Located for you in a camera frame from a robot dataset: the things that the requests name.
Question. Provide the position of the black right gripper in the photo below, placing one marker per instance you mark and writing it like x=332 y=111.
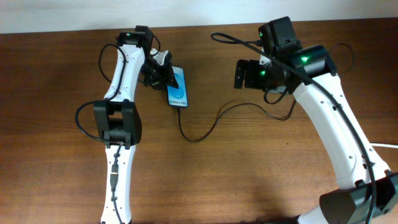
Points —
x=240 y=73

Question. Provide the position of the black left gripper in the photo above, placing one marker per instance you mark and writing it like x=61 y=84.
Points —
x=166 y=78

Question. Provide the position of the blue Samsung smartphone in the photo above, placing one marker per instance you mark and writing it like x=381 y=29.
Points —
x=177 y=97

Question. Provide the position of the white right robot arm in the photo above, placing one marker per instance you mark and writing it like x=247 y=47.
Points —
x=366 y=186

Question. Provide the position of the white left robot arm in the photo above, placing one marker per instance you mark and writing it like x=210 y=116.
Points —
x=117 y=118

